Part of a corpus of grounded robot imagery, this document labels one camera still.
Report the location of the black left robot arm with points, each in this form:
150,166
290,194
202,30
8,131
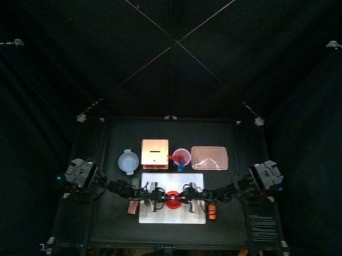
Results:
88,176

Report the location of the pale pink toy block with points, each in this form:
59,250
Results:
133,207

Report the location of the white rectangular cutting board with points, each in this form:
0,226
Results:
174,216

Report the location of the blue toy utensil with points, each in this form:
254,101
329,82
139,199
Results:
181,166

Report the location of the red toy piece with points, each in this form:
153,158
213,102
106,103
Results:
174,158

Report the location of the grey metal frame clamp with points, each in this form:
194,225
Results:
333,44
16,42

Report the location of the wooden box with slot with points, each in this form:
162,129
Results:
155,153

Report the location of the white text label sticker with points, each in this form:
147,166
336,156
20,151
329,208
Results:
262,227

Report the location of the thin diagonal frame brace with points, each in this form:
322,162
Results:
151,20
209,18

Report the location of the pink square plastic plate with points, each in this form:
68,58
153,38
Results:
209,157

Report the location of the pink round plastic bowl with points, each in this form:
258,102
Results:
183,155

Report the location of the grey frame corner bracket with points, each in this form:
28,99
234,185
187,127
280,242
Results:
82,117
259,121

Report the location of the orange toy piece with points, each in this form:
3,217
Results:
213,212

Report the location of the light blue plastic bowl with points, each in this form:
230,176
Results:
129,162

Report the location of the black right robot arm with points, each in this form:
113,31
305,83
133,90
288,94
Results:
258,176

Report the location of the red round cookie cutter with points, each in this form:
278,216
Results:
174,204

